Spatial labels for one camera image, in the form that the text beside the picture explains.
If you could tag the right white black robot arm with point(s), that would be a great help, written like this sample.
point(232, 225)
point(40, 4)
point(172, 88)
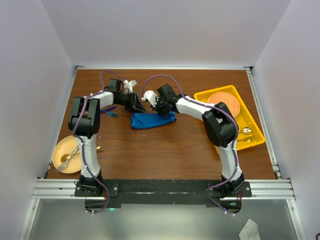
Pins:
point(220, 126)

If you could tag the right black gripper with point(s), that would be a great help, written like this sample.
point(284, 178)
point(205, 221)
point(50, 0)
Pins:
point(164, 114)

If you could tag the purple plastic knife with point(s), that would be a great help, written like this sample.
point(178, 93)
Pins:
point(107, 110)

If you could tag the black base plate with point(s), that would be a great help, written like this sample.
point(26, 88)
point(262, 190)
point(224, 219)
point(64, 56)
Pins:
point(163, 192)

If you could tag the aluminium right rail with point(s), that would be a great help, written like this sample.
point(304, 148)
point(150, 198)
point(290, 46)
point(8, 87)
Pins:
point(266, 134)

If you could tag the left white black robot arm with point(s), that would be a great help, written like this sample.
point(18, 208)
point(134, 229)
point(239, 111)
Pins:
point(84, 122)

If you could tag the aluminium front rail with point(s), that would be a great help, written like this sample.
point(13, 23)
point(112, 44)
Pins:
point(278, 189)

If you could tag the yellow plastic tray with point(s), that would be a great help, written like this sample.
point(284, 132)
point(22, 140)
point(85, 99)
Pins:
point(244, 118)

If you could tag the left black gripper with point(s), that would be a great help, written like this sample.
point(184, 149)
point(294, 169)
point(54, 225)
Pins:
point(134, 100)

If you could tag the blue cloth napkin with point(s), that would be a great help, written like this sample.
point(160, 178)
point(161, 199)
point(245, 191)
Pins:
point(141, 121)

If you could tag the gold utensil on plate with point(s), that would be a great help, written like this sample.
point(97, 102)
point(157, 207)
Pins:
point(66, 156)

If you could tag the white crumpled paper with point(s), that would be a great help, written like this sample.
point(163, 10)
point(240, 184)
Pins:
point(250, 231)

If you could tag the aluminium rail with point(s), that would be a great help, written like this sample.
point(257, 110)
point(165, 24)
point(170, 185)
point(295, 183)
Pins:
point(266, 134)
point(278, 189)

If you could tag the gold spoon in tray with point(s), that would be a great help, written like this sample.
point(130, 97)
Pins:
point(246, 131)

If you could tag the blue plastic fork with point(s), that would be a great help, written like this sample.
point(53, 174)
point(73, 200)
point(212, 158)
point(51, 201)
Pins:
point(111, 114)

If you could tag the orange woven coaster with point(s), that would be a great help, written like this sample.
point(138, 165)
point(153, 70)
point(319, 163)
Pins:
point(231, 102)

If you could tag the gold fork in tray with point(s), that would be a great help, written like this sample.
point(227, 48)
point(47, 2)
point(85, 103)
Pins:
point(247, 139)

